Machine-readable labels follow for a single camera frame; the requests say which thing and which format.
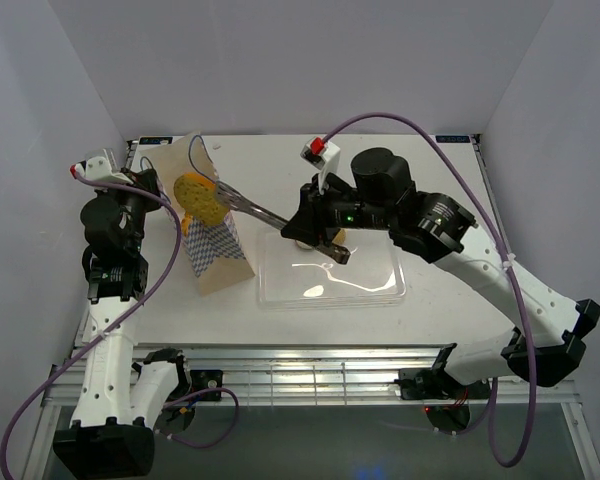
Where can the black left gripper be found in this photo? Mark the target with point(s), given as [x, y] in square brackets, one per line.
[145, 180]

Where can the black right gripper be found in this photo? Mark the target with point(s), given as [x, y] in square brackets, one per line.
[308, 224]

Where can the heart toast slice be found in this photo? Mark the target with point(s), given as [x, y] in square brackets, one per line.
[195, 194]

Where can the metal serving tongs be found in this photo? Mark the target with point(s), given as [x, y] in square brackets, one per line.
[235, 201]

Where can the paper bread bag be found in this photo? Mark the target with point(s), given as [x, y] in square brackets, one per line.
[215, 253]

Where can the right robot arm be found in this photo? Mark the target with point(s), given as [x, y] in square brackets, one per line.
[546, 342]

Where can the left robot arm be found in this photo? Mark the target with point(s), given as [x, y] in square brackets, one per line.
[111, 431]

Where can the small white donut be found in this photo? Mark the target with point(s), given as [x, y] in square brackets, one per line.
[303, 246]

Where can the round tan bun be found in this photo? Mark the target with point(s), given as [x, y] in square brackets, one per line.
[340, 237]

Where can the clear plastic tray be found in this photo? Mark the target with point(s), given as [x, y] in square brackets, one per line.
[294, 278]

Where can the left black label sticker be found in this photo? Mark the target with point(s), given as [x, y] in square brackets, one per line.
[155, 140]

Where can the black label sticker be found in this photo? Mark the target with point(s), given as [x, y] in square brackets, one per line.
[155, 140]
[453, 139]

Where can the right black label sticker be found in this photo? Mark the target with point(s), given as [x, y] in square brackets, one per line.
[453, 139]

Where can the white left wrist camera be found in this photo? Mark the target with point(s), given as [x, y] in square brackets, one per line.
[100, 166]

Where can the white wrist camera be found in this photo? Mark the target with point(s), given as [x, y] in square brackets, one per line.
[100, 166]
[324, 156]

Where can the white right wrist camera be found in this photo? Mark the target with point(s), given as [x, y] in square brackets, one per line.
[324, 156]

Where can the aluminium frame rail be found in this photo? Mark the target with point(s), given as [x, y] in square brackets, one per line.
[337, 356]

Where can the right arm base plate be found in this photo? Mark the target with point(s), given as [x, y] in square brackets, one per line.
[427, 383]

